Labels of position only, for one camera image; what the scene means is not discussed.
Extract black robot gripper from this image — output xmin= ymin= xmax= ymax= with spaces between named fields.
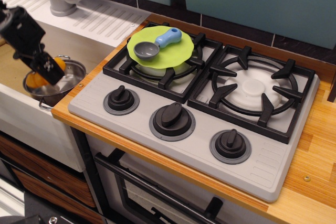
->
xmin=1 ymin=6 xmax=65 ymax=85

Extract wooden drawer fronts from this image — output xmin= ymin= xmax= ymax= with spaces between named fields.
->
xmin=1 ymin=132 xmax=104 ymax=223

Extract grey spoon with blue handle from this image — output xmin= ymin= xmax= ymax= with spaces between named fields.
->
xmin=133 ymin=28 xmax=182 ymax=61

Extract black left burner grate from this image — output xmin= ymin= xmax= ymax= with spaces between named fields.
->
xmin=103 ymin=22 xmax=223 ymax=103

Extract white toy sink unit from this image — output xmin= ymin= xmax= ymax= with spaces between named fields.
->
xmin=1 ymin=0 xmax=149 ymax=172

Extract black right stove knob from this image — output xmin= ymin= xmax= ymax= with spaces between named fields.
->
xmin=209 ymin=129 xmax=251 ymax=165

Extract black burner grate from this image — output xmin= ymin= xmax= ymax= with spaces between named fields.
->
xmin=103 ymin=22 xmax=223 ymax=103
xmin=188 ymin=45 xmax=320 ymax=144

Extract black stove knob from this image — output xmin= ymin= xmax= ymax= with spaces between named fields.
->
xmin=103 ymin=85 xmax=140 ymax=116
xmin=209 ymin=129 xmax=251 ymax=165
xmin=149 ymin=102 xmax=196 ymax=142

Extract black left stove knob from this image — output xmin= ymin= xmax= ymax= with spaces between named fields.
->
xmin=103 ymin=85 xmax=140 ymax=116

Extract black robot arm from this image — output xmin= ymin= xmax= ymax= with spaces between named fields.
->
xmin=1 ymin=2 xmax=65 ymax=85

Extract stainless steel pot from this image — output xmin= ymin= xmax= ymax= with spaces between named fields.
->
xmin=23 ymin=55 xmax=86 ymax=110

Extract orange plastic croissant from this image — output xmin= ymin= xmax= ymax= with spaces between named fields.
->
xmin=25 ymin=58 xmax=66 ymax=89

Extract toy oven door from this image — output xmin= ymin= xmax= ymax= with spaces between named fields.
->
xmin=94 ymin=148 xmax=270 ymax=223

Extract black middle stove knob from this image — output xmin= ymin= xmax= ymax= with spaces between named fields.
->
xmin=149 ymin=102 xmax=196 ymax=142

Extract lime green plastic plate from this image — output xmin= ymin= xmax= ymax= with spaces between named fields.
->
xmin=127 ymin=25 xmax=194 ymax=69

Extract black right burner grate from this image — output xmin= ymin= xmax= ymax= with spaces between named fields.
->
xmin=188 ymin=45 xmax=320 ymax=144

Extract black oven door handle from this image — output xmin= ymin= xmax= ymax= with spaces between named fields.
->
xmin=94 ymin=153 xmax=223 ymax=223

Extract grey toy stove top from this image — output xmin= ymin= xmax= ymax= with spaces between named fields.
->
xmin=67 ymin=20 xmax=320 ymax=204

